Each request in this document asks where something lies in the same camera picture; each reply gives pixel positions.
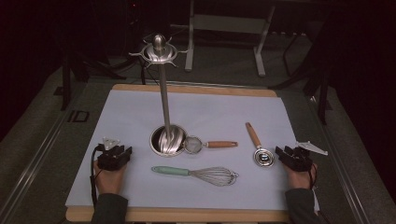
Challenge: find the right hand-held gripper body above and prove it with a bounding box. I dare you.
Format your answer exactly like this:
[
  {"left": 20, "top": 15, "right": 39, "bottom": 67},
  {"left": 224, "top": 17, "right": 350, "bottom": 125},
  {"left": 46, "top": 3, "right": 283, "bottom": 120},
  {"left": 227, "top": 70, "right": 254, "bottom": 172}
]
[{"left": 286, "top": 141, "right": 329, "bottom": 173}]

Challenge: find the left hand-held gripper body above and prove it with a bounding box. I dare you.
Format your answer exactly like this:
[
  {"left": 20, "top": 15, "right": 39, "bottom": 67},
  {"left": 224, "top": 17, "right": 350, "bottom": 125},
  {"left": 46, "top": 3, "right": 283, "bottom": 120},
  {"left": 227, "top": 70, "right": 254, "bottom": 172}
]
[{"left": 96, "top": 136, "right": 129, "bottom": 172}]

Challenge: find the steel spoon with wooden handle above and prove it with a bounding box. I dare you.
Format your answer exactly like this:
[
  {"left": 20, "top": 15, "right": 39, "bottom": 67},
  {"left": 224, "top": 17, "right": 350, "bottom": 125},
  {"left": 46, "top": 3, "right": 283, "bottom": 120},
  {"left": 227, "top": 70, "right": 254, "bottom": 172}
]
[{"left": 245, "top": 121, "right": 276, "bottom": 168}]

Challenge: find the whisk with green handle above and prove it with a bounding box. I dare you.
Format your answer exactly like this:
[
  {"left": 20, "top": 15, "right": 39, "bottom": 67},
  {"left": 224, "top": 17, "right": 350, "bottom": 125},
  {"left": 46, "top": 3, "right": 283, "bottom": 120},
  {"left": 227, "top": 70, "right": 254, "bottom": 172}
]
[{"left": 150, "top": 165, "right": 240, "bottom": 188}]

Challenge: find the small strainer with wooden handle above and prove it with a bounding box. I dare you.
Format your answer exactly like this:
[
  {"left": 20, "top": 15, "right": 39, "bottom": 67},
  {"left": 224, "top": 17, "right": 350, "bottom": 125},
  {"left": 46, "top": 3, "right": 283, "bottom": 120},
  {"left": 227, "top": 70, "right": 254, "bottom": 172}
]
[{"left": 183, "top": 135, "right": 239, "bottom": 155}]

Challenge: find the steel utensil stand with hooks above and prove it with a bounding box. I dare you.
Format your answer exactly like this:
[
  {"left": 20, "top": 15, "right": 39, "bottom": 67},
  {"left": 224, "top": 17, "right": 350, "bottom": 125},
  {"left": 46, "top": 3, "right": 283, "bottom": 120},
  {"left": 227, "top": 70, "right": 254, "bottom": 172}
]
[{"left": 128, "top": 33, "right": 190, "bottom": 158}]

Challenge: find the person's right hand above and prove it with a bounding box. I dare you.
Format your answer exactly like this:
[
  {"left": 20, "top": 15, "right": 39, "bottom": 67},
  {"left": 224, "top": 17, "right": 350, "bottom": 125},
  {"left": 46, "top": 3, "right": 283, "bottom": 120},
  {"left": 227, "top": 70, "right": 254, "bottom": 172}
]
[{"left": 281, "top": 162, "right": 319, "bottom": 190}]

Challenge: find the person's left hand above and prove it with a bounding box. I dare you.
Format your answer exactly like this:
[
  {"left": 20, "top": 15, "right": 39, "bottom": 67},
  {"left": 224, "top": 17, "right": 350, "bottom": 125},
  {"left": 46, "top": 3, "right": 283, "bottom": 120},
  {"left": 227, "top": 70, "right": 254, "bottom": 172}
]
[{"left": 92, "top": 161, "right": 129, "bottom": 196}]

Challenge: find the black floor stand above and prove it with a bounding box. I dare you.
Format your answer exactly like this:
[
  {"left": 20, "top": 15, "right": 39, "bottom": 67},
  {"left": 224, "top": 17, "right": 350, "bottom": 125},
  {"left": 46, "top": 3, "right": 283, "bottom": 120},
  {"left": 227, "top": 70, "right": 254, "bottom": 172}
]
[
  {"left": 52, "top": 52, "right": 127, "bottom": 112},
  {"left": 268, "top": 62, "right": 333, "bottom": 126}
]

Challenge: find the white paper mat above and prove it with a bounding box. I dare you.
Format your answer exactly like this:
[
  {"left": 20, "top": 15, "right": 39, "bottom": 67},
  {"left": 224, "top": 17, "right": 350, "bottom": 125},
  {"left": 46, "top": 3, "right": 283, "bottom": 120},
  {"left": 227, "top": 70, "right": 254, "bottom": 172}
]
[{"left": 64, "top": 89, "right": 320, "bottom": 212}]

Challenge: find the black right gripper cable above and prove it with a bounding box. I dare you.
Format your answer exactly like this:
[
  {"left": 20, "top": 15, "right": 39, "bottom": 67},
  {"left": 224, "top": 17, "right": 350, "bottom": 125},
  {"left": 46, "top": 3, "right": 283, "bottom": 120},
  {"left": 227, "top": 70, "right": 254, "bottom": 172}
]
[{"left": 307, "top": 162, "right": 319, "bottom": 190}]

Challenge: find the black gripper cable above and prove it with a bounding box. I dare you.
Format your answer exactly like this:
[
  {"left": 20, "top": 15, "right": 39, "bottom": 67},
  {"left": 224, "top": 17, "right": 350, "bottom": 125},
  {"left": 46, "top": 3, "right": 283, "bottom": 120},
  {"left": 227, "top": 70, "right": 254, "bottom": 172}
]
[
  {"left": 307, "top": 162, "right": 319, "bottom": 190},
  {"left": 89, "top": 145, "right": 105, "bottom": 210}
]

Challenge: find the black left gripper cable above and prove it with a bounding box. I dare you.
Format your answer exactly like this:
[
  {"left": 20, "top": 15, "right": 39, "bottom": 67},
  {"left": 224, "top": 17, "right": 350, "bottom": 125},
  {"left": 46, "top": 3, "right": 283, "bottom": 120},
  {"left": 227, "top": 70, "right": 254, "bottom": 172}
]
[{"left": 89, "top": 145, "right": 105, "bottom": 210}]

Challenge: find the grey metal frame stand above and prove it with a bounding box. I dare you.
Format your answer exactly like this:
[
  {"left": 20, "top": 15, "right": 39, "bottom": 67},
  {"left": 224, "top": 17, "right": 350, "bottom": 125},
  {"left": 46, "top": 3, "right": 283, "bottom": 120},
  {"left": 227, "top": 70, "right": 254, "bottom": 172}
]
[{"left": 169, "top": 0, "right": 276, "bottom": 78}]

